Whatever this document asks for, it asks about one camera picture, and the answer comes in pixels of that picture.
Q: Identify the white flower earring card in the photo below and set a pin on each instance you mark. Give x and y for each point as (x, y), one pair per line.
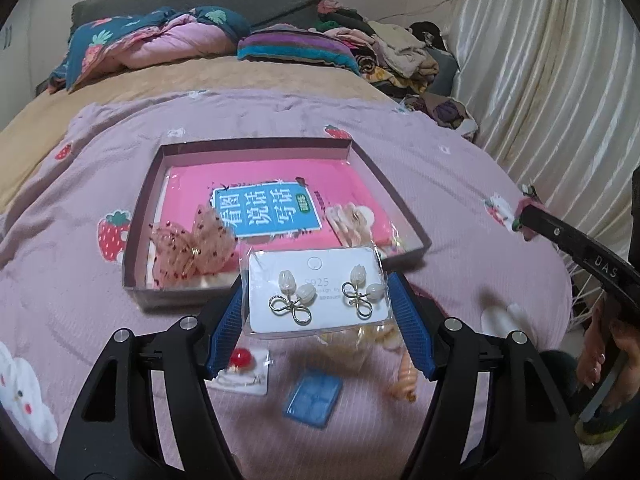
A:
(291, 293)

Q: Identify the navy pink strawberry duvet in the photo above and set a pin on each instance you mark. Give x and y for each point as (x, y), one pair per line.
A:
(133, 42)

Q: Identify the pink dotted mesh bow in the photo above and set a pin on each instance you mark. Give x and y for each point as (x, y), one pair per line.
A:
(181, 253)

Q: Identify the cream striped curtain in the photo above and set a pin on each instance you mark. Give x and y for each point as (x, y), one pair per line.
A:
(554, 87)

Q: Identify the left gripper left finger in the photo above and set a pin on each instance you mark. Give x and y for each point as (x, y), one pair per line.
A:
(190, 352)

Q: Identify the pile of clothes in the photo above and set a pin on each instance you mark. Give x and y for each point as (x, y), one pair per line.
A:
(398, 61)

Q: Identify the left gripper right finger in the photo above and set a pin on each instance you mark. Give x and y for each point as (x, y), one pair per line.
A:
(450, 354)

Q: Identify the cream claw hair clip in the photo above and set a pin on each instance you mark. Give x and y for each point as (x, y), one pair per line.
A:
(351, 224)

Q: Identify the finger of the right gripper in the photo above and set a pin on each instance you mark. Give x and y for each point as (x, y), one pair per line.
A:
(617, 276)

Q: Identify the red ball earring card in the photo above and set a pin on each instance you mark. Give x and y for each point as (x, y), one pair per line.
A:
(246, 373)

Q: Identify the pink book in tray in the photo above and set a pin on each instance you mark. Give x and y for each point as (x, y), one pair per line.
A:
(280, 201)

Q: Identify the dark cardboard tray box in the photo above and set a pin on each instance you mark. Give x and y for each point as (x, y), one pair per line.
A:
(409, 243)

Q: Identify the bag of dark clothes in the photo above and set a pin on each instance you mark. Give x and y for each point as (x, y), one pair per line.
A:
(445, 111)

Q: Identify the striped purple pillow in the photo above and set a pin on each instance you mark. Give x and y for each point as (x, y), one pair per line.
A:
(284, 43)

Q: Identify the pearl hair tie bag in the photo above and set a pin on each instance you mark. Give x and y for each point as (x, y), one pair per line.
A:
(363, 338)

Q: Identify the purple cartoon quilt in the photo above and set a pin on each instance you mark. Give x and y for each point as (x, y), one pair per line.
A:
(62, 252)

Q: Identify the orange spiral hair clip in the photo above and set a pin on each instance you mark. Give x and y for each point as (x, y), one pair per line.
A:
(405, 386)

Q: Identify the tan bed sheet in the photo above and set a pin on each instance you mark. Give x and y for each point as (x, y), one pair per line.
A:
(165, 85)

